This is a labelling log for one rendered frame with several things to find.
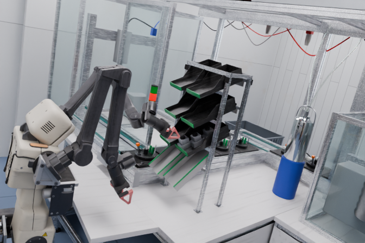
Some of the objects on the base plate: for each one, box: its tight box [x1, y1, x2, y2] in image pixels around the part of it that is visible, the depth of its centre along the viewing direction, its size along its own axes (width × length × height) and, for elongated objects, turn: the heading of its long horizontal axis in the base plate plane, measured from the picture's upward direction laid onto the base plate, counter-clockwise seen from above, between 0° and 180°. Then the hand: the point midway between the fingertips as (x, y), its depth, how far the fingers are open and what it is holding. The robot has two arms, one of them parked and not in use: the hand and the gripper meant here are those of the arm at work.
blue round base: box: [272, 155, 305, 200], centre depth 226 cm, size 16×16×27 cm
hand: (174, 133), depth 173 cm, fingers open, 9 cm apart
